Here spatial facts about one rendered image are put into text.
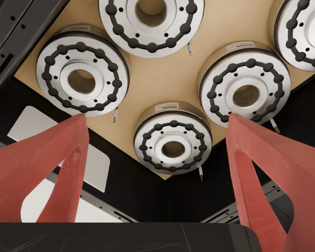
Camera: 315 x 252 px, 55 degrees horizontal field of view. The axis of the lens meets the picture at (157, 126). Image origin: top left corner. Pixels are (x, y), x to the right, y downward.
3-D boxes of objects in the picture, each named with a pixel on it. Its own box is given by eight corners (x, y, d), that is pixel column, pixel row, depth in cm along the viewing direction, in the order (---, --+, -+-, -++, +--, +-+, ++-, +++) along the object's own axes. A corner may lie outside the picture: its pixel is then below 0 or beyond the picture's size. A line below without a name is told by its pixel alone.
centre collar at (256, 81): (240, 118, 37) (242, 121, 36) (214, 94, 35) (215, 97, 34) (275, 93, 35) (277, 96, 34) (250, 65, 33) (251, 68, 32)
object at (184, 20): (153, 74, 34) (152, 76, 33) (78, 8, 30) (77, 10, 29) (224, 6, 29) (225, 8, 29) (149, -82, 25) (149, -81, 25)
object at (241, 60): (236, 139, 39) (236, 142, 39) (182, 92, 35) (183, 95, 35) (306, 91, 35) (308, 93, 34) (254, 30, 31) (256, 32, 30)
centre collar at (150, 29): (152, 43, 31) (152, 46, 31) (115, 9, 29) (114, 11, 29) (187, 8, 29) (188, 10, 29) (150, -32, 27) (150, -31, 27)
